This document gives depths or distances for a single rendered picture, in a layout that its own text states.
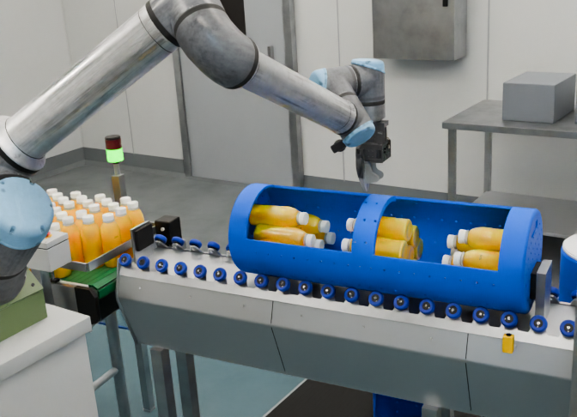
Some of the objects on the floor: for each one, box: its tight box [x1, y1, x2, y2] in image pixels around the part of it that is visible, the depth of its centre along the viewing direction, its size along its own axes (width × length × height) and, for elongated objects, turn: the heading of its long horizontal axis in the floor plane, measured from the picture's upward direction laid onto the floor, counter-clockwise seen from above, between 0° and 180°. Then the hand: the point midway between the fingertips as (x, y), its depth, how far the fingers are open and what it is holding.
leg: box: [175, 351, 200, 417], centre depth 293 cm, size 6×6×63 cm
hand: (363, 186), depth 224 cm, fingers closed
